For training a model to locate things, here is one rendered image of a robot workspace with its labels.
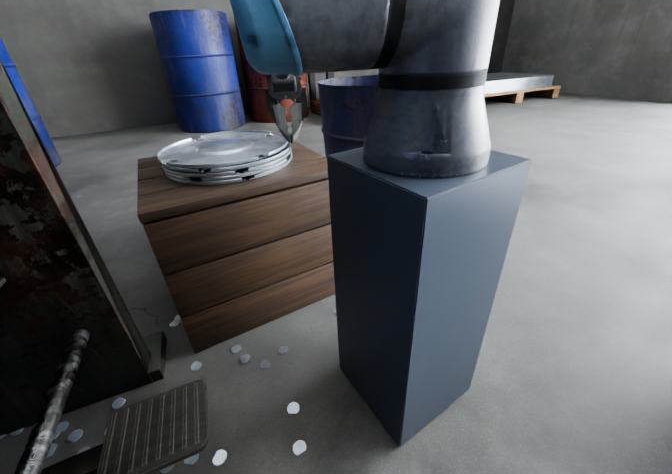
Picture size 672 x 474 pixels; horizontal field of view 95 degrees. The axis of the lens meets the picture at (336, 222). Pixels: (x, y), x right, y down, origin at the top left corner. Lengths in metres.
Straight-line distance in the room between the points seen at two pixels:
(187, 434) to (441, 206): 0.41
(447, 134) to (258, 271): 0.50
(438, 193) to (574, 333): 0.64
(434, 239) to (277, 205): 0.39
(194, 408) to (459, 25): 0.54
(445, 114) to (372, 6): 0.12
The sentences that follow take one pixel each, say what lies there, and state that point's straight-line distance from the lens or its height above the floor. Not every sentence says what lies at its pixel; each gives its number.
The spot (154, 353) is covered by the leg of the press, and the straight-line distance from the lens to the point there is 0.81.
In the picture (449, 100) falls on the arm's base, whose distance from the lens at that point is 0.35.
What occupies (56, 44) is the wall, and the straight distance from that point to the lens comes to 3.73.
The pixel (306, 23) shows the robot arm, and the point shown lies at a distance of 0.30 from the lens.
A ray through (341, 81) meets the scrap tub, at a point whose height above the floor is 0.46.
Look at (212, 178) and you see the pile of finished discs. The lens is 0.66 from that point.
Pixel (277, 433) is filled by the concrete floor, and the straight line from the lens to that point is 0.65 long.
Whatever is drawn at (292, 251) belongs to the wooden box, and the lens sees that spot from 0.71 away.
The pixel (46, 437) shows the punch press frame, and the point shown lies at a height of 0.18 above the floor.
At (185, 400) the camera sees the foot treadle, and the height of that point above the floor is 0.16.
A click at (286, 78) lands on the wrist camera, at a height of 0.53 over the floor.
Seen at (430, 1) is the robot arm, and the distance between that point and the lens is 0.33.
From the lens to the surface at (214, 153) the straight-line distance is 0.73.
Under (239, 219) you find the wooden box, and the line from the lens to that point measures 0.63.
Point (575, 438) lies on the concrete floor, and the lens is 0.73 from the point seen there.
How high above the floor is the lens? 0.57
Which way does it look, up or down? 29 degrees down
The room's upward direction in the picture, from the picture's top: 3 degrees counter-clockwise
